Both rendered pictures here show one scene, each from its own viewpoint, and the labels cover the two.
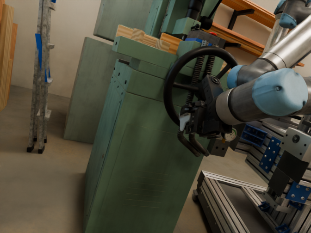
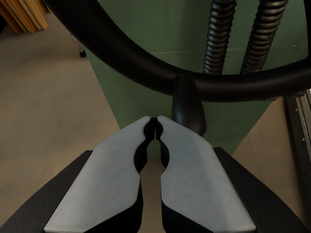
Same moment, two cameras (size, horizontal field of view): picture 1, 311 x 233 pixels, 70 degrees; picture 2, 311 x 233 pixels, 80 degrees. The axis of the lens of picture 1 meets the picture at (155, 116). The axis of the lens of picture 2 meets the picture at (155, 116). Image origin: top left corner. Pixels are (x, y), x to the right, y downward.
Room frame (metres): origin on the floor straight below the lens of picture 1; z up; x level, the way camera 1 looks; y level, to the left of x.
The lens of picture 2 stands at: (0.60, -0.11, 0.83)
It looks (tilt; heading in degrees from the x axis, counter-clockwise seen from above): 57 degrees down; 26
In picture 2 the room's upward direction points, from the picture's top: 6 degrees counter-clockwise
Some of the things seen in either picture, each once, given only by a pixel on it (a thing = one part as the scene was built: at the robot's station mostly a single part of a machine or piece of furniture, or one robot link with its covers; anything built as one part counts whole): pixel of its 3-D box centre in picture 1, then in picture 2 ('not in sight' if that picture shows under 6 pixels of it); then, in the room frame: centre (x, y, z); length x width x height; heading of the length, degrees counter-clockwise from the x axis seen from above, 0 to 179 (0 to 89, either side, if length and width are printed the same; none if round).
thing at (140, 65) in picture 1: (176, 76); not in sight; (1.01, -0.03, 0.82); 0.40 x 0.21 x 0.04; 110
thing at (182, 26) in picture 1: (185, 30); not in sight; (1.08, -0.01, 1.03); 0.14 x 0.07 x 0.09; 20
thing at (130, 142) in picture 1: (138, 150); (180, 53); (1.17, 0.03, 0.35); 0.58 x 0.45 x 0.71; 20
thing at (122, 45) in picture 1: (185, 67); not in sight; (0.96, -0.06, 0.87); 0.61 x 0.30 x 0.06; 110
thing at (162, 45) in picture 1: (162, 45); not in sight; (0.89, 0.06, 0.92); 0.04 x 0.04 x 0.03; 45
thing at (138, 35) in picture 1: (138, 35); not in sight; (0.87, 0.16, 0.92); 0.04 x 0.03 x 0.04; 167
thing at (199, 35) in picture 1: (206, 39); not in sight; (0.88, -0.09, 0.99); 0.13 x 0.11 x 0.06; 110
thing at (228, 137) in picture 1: (227, 135); not in sight; (0.96, -0.33, 0.65); 0.06 x 0.04 x 0.08; 110
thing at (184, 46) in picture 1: (198, 58); not in sight; (0.88, -0.09, 0.91); 0.15 x 0.14 x 0.09; 110
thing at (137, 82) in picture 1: (160, 83); not in sight; (1.18, 0.03, 0.76); 0.57 x 0.45 x 0.09; 20
